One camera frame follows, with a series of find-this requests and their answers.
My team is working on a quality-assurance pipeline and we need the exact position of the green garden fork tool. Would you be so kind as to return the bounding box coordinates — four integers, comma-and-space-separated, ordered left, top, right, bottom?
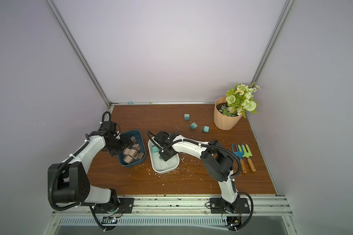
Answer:
241, 144, 256, 172

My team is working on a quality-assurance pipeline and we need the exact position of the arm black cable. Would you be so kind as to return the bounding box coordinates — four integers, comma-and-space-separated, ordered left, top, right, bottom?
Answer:
47, 111, 112, 212
146, 130, 254, 231

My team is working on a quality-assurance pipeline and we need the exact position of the peach ribbed flower pot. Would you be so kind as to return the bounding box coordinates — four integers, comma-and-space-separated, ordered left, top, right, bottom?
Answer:
213, 97, 242, 131

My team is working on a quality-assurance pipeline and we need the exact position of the dark teal storage tray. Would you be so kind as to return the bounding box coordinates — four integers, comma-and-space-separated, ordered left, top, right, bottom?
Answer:
118, 129, 146, 167

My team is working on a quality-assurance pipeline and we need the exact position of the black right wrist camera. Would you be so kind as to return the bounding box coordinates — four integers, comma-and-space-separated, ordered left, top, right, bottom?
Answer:
154, 131, 170, 146

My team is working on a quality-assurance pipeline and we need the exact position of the corner aluminium post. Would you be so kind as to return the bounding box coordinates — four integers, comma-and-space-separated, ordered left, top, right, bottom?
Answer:
251, 0, 295, 83
45, 0, 111, 107

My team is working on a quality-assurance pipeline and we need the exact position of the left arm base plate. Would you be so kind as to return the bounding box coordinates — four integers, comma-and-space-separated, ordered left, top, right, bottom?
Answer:
94, 197, 134, 214

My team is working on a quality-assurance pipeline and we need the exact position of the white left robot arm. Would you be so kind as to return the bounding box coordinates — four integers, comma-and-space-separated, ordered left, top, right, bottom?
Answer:
48, 130, 133, 213

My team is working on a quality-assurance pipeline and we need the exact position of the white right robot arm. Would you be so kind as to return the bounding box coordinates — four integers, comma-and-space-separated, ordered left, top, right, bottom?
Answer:
152, 131, 241, 213

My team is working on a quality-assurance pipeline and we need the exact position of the green artificial flower plant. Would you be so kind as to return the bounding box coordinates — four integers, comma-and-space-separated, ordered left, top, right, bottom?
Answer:
218, 83, 261, 118

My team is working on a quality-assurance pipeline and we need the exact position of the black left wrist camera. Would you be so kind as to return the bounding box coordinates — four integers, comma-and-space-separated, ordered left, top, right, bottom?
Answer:
99, 120, 120, 137

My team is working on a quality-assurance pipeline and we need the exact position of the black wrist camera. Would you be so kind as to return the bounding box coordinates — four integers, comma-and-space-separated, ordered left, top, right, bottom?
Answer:
99, 120, 120, 137
154, 131, 170, 146

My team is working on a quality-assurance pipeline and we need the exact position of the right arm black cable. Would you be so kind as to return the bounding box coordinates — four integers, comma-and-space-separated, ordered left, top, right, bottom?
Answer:
146, 130, 254, 231

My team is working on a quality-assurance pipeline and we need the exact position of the aluminium front rail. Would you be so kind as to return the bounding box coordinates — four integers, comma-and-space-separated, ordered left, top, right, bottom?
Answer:
76, 193, 293, 217

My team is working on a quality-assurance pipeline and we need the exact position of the right corner aluminium post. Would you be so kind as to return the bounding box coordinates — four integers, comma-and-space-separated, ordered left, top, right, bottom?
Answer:
251, 0, 295, 83

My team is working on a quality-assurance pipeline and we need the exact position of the left corner aluminium post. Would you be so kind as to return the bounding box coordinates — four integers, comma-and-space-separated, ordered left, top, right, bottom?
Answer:
45, 0, 111, 107

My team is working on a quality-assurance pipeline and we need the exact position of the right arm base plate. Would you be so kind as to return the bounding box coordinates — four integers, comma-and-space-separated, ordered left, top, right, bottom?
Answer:
206, 197, 251, 214

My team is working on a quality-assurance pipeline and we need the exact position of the white storage tray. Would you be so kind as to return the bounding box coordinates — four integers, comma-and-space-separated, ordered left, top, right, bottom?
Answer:
148, 140, 180, 174

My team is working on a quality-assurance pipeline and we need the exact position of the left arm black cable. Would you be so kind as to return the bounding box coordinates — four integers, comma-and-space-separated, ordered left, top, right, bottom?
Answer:
47, 111, 112, 212

